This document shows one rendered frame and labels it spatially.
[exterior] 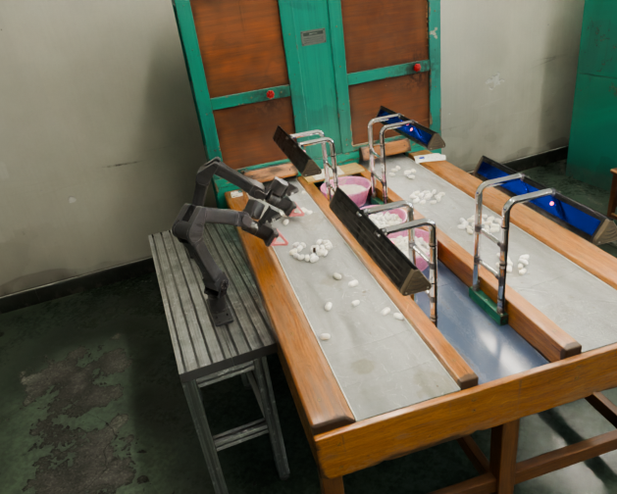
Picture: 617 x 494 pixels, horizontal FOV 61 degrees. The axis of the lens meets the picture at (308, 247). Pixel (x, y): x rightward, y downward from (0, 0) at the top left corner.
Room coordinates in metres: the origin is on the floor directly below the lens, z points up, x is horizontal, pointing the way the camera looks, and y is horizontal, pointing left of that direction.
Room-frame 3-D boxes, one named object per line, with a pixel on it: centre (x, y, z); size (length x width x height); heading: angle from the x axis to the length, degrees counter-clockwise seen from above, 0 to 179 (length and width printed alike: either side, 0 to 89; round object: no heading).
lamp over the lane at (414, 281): (1.40, -0.19, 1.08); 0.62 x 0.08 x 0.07; 12
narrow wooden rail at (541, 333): (2.01, -0.52, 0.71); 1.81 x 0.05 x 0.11; 12
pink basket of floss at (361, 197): (2.57, -0.24, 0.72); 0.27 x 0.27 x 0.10
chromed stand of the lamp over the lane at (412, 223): (1.41, -0.27, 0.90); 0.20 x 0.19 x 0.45; 12
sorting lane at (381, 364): (1.91, -0.03, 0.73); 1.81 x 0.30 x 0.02; 12
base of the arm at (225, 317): (1.71, 0.37, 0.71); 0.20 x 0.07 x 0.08; 17
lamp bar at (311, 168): (2.35, 0.00, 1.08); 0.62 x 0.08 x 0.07; 12
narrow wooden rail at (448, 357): (1.95, -0.20, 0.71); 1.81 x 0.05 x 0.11; 12
